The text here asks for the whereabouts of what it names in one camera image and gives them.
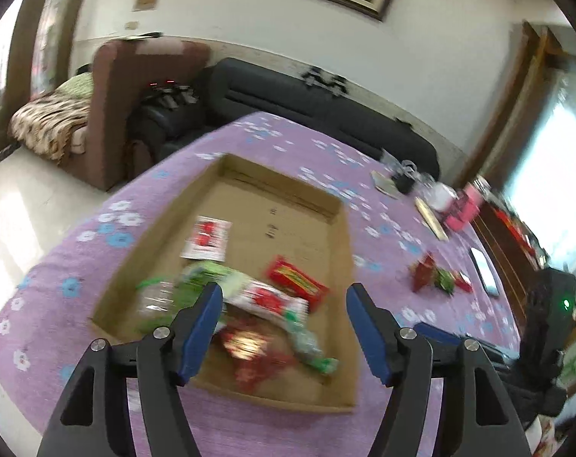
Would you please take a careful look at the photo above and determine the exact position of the green snack bag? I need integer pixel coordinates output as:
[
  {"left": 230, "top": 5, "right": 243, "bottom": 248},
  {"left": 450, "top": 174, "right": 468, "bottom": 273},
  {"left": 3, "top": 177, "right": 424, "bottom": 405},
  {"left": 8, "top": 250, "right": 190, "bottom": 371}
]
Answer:
[{"left": 171, "top": 261, "right": 252, "bottom": 314}]

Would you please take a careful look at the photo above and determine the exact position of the small red snack packet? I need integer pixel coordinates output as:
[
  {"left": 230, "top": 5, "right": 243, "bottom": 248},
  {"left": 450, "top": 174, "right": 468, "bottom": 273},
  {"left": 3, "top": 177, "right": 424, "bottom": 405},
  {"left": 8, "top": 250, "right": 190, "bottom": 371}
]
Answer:
[{"left": 452, "top": 270, "right": 472, "bottom": 293}]

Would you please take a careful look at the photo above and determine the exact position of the white red snack packet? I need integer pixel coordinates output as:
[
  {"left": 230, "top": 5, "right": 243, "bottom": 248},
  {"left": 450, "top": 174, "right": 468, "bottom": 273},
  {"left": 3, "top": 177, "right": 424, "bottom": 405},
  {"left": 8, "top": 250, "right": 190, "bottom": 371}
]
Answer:
[{"left": 180, "top": 216, "right": 232, "bottom": 262}]

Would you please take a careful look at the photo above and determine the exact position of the red white long snack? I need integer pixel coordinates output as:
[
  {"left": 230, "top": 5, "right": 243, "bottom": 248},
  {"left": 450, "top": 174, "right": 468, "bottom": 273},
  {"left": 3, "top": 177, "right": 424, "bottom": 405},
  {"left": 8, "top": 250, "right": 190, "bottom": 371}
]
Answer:
[{"left": 225, "top": 280, "right": 340, "bottom": 376}]

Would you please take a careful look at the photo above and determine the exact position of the red yellow candy bar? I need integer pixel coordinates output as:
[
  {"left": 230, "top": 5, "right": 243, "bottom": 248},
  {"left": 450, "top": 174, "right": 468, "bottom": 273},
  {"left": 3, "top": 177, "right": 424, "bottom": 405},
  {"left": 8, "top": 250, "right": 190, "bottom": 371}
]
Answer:
[{"left": 265, "top": 256, "right": 330, "bottom": 312}]

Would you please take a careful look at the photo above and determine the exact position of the clear nut snack bag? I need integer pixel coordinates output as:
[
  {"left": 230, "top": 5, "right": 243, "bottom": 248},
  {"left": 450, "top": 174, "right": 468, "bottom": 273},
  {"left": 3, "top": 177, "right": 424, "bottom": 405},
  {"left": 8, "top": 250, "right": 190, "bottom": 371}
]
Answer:
[{"left": 136, "top": 278, "right": 177, "bottom": 334}]

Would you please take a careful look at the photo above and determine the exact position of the green candy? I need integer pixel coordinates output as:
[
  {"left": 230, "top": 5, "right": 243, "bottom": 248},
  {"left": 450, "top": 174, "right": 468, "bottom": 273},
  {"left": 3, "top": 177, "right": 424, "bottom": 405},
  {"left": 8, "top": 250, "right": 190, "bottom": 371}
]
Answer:
[{"left": 434, "top": 268, "right": 455, "bottom": 296}]

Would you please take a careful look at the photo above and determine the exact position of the dark red snack bag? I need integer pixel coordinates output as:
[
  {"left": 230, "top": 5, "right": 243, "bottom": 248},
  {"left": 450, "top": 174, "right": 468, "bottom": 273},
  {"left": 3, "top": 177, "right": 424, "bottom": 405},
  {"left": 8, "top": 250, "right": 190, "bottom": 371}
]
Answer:
[{"left": 410, "top": 253, "right": 437, "bottom": 293}]

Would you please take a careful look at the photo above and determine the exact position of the black smartphone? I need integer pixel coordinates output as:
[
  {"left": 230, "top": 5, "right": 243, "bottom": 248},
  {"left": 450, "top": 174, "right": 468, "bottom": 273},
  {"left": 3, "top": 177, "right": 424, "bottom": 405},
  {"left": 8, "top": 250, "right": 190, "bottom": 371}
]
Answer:
[{"left": 469, "top": 248, "right": 499, "bottom": 297}]

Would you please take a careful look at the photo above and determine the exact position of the cardboard tray box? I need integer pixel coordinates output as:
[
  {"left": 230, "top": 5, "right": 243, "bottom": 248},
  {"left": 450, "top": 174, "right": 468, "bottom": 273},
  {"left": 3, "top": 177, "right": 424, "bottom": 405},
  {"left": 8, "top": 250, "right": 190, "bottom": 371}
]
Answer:
[{"left": 91, "top": 154, "right": 359, "bottom": 414}]

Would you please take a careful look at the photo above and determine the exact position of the pink box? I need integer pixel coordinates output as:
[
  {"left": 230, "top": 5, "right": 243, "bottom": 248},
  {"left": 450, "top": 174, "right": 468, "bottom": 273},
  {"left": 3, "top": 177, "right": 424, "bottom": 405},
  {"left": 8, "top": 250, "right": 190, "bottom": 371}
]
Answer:
[{"left": 444, "top": 182, "right": 484, "bottom": 232}]

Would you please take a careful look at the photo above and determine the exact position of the purple floral tablecloth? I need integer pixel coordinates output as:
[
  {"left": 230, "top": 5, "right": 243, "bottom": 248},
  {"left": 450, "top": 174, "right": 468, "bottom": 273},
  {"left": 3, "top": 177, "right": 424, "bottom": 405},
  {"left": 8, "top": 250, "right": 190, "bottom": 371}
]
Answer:
[{"left": 0, "top": 112, "right": 520, "bottom": 456}]

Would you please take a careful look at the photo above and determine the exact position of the cream tube package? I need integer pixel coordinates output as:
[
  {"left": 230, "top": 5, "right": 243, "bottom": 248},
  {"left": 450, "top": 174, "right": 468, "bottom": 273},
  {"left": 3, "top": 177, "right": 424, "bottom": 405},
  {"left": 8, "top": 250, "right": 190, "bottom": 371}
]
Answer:
[{"left": 414, "top": 197, "right": 449, "bottom": 241}]

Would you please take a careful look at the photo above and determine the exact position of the white round container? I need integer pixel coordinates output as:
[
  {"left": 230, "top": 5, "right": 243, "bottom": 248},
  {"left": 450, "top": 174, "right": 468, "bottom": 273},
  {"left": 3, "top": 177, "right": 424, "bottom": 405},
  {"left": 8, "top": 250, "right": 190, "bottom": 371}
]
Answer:
[{"left": 427, "top": 183, "right": 457, "bottom": 213}]

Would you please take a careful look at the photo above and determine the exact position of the black small cup holder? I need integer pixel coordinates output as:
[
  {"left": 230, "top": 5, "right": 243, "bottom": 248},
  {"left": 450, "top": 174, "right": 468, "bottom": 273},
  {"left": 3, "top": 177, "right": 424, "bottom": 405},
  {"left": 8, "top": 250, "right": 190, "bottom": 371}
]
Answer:
[{"left": 392, "top": 164, "right": 418, "bottom": 195}]

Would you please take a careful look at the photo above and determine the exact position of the black leather sofa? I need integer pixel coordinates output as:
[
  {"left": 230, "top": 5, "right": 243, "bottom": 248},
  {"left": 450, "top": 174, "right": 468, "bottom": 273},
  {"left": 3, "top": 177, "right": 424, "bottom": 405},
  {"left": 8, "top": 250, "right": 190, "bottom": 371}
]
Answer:
[{"left": 127, "top": 58, "right": 440, "bottom": 179}]

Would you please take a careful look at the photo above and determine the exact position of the olive notebook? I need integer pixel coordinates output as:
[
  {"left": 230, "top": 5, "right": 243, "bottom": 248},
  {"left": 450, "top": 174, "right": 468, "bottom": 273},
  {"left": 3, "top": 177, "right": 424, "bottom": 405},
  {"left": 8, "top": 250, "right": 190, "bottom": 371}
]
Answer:
[{"left": 370, "top": 170, "right": 401, "bottom": 199}]

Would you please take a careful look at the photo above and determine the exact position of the leopard print blanket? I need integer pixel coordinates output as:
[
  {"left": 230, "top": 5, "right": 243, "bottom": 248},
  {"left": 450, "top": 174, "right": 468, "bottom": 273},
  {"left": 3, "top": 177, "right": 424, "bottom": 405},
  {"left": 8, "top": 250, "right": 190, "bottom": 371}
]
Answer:
[{"left": 8, "top": 93, "right": 91, "bottom": 164}]

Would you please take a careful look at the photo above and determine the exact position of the brown armchair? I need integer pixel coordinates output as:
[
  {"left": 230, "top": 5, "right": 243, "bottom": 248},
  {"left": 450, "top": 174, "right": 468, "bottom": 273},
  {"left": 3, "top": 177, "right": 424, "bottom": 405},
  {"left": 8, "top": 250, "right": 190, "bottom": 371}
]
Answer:
[{"left": 60, "top": 37, "right": 211, "bottom": 191}]

